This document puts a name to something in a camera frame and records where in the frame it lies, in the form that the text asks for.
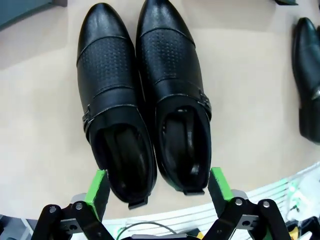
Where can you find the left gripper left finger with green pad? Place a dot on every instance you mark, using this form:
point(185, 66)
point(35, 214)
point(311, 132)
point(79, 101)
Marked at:
point(96, 197)

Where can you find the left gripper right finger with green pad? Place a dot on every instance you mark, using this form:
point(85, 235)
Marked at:
point(221, 195)

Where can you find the black leather buckle shoe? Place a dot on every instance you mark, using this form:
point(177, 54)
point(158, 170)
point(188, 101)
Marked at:
point(105, 62)
point(170, 55)

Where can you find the white slatted grille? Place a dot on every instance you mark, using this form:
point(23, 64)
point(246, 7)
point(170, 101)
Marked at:
point(270, 192)

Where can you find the black plain leather shoe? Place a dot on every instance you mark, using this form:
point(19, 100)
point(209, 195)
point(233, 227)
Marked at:
point(306, 75)
point(286, 2)

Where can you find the grey-blue box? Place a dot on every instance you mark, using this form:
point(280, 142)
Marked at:
point(22, 10)

